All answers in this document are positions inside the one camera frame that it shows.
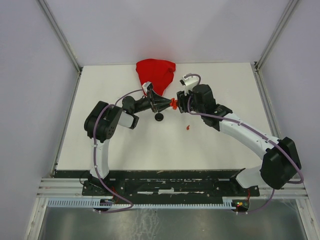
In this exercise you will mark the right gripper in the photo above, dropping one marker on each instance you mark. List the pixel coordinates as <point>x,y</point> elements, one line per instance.
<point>182,99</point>

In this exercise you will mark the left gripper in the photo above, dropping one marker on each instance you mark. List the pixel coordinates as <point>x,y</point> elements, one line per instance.
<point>157,99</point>

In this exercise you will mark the orange earbud charging case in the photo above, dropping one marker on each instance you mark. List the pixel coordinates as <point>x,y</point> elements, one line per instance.
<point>173,103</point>

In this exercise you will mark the black earbud charging case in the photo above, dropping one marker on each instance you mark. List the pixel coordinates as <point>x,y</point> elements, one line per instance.
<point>159,117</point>

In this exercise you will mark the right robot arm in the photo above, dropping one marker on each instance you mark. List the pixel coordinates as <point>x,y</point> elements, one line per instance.
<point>280,160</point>

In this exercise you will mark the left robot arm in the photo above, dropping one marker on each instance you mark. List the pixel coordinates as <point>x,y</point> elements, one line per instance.
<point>101,124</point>

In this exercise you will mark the red cloth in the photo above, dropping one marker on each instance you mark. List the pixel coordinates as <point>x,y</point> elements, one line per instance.
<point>157,71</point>

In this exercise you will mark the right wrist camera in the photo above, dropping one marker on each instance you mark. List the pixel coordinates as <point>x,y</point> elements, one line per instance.
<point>189,81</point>

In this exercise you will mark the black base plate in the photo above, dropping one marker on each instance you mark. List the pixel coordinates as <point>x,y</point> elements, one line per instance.
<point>160,186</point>

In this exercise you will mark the white cable duct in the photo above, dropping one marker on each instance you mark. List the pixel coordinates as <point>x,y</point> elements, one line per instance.
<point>102,203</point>

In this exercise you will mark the left aluminium frame post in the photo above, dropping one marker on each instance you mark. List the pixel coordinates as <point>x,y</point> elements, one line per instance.
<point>48,13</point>

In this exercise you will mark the aluminium frame post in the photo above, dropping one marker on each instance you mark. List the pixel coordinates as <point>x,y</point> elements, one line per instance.
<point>48,13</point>
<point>285,18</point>

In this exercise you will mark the aluminium front rail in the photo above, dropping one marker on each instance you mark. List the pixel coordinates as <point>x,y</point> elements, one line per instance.
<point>72,188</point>

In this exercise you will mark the right aluminium frame post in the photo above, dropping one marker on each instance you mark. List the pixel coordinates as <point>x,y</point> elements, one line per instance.
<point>285,18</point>

